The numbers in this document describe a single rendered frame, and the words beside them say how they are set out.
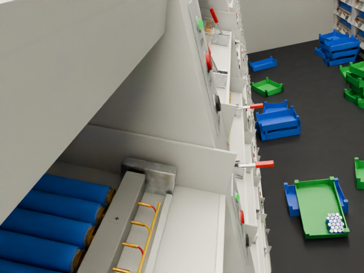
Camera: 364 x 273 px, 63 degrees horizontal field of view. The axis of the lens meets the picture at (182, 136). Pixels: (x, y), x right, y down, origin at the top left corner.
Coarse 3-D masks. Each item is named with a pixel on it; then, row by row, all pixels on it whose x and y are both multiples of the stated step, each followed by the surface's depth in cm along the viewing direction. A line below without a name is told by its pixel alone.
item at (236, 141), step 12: (240, 84) 96; (240, 96) 95; (240, 120) 82; (240, 132) 76; (240, 144) 72; (240, 156) 67; (240, 180) 60; (240, 192) 57; (252, 228) 44; (252, 240) 46
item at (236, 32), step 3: (234, 30) 154; (237, 30) 154; (240, 30) 154; (234, 33) 155; (237, 33) 154; (234, 36) 156; (237, 36) 155; (237, 39) 156; (237, 42) 142; (237, 45) 142; (237, 48) 142; (240, 69) 103; (243, 69) 103; (240, 72) 104; (243, 72) 103; (240, 75) 104
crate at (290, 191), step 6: (336, 180) 172; (288, 186) 182; (294, 186) 181; (336, 186) 175; (288, 192) 182; (294, 192) 182; (342, 192) 166; (288, 198) 180; (294, 198) 178; (342, 198) 167; (288, 204) 166; (294, 204) 174; (342, 204) 166; (294, 210) 165
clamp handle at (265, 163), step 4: (272, 160) 59; (240, 164) 61; (244, 164) 61; (248, 164) 60; (252, 164) 60; (256, 164) 60; (260, 164) 59; (264, 164) 59; (268, 164) 59; (272, 164) 59
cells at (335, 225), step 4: (328, 216) 150; (332, 216) 150; (336, 216) 149; (340, 216) 149; (328, 220) 150; (332, 220) 149; (336, 220) 148; (340, 220) 148; (328, 224) 148; (332, 224) 148; (336, 224) 147; (340, 224) 147; (328, 228) 150; (332, 228) 147; (336, 228) 146; (340, 228) 146; (332, 232) 146; (336, 232) 145; (340, 232) 145
